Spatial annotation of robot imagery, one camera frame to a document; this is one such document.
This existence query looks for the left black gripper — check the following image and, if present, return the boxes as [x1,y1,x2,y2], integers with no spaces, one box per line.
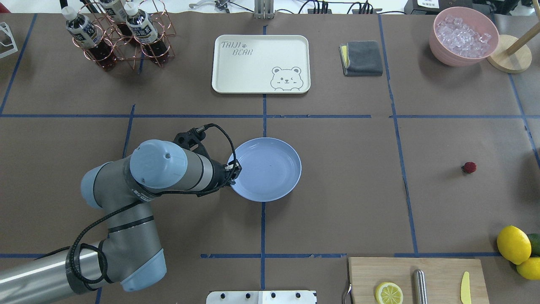
[210,160,242,189]

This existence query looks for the blue plate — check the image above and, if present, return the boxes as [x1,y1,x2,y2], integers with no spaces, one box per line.
[231,137,302,202]

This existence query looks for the red strawberry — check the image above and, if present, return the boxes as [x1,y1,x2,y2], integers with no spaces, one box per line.
[461,161,478,174]

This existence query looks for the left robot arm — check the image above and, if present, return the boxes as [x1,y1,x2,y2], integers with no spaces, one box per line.
[1,140,241,304]

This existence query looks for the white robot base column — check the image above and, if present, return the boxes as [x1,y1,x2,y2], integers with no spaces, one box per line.
[206,290,318,304]

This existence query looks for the cream bear tray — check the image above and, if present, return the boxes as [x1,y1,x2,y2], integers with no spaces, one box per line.
[211,35,311,94]

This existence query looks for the grey folded cloth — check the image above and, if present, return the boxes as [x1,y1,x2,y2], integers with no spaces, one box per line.
[339,41,383,77]

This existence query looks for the dark tea bottle middle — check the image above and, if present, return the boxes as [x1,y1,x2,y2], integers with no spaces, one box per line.
[124,1,170,66]

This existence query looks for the dark tea bottle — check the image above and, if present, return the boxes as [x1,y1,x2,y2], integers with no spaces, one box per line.
[124,1,170,66]
[61,6,116,71]
[98,0,137,46]

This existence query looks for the wooden cutting board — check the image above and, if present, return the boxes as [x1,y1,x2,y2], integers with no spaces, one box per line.
[348,257,491,304]

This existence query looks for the half lemon slice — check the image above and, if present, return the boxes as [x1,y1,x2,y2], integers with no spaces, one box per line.
[374,282,404,304]

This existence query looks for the dark tea bottle back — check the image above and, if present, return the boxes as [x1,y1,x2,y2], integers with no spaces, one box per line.
[98,0,137,46]

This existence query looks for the dark tea bottle front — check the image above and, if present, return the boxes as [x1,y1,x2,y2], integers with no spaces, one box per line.
[61,6,116,71]

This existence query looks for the yellow plastic knife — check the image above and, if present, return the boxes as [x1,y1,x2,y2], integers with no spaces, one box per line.
[460,271,471,304]

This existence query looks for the pink bowl of ice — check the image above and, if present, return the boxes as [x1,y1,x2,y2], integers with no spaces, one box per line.
[429,6,499,67]

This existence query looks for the yellow lemon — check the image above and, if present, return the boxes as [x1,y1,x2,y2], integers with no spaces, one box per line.
[516,257,540,280]
[496,225,532,265]

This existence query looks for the wooden cup stand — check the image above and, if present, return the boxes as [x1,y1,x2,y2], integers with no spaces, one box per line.
[487,22,540,73]

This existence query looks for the green lime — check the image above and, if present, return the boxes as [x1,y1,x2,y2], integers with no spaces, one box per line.
[526,233,540,257]

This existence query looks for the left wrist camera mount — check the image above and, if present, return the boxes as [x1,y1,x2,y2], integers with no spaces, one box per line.
[173,127,210,158]

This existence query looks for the aluminium frame post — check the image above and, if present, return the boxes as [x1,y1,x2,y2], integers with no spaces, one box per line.
[254,0,275,19]

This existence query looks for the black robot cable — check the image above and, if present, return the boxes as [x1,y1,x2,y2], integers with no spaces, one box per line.
[42,123,237,292]

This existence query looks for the copper wire bottle rack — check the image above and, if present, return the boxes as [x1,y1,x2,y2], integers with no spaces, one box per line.
[72,0,177,72]

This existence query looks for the white wire cup basket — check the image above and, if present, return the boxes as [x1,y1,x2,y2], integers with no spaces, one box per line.
[0,22,19,58]

